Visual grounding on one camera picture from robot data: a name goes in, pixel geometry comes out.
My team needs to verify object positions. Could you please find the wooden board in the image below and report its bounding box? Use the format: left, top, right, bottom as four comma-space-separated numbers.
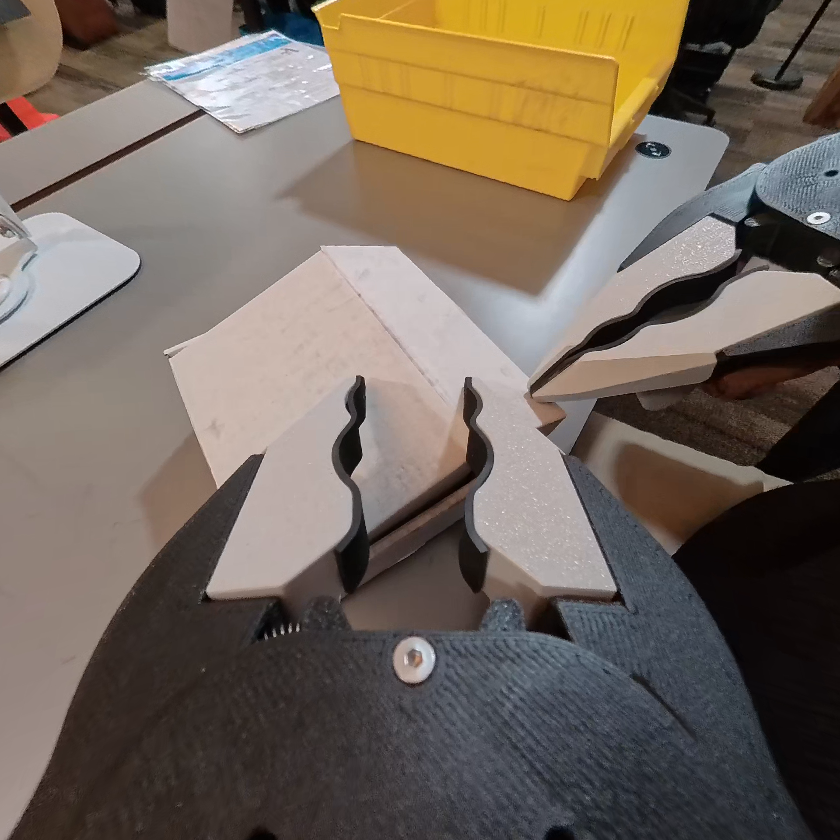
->
0, 0, 64, 104

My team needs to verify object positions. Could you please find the black office chair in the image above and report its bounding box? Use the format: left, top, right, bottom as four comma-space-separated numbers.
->
656, 0, 782, 127

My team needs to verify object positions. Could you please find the white document stand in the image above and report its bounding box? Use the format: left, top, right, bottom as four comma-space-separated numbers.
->
0, 193, 142, 370

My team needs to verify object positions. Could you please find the blue white printed leaflet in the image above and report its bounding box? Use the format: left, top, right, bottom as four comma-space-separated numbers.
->
146, 29, 340, 134

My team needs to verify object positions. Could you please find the person's black knit sweater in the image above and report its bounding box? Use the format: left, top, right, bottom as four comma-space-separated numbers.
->
672, 482, 840, 840

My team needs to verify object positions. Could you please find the white cardboard mailer box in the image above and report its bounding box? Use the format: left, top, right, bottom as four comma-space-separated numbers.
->
164, 244, 567, 588

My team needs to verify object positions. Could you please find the red object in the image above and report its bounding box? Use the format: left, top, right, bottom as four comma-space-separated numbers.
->
0, 95, 60, 142

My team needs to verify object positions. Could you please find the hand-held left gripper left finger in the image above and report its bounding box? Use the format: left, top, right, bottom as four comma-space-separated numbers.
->
205, 375, 370, 616

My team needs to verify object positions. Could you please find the grey desk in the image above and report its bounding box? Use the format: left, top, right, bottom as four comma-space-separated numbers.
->
0, 79, 731, 840

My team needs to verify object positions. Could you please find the person's right hand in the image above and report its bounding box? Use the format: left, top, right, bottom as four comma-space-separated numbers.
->
699, 364, 816, 403

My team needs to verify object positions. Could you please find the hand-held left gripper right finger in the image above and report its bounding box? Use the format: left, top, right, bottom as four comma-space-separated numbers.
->
459, 377, 619, 614

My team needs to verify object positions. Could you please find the person's right forearm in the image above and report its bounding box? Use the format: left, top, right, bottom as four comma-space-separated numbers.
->
755, 377, 840, 483

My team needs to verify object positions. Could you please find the yellow plastic bin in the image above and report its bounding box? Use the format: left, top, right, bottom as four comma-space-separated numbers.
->
311, 0, 690, 201

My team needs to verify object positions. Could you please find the black floor stand pole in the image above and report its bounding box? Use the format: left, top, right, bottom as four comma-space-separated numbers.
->
751, 0, 831, 91

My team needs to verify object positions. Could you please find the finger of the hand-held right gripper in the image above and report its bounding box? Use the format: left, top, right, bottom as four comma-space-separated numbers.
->
528, 268, 840, 412
528, 215, 740, 388

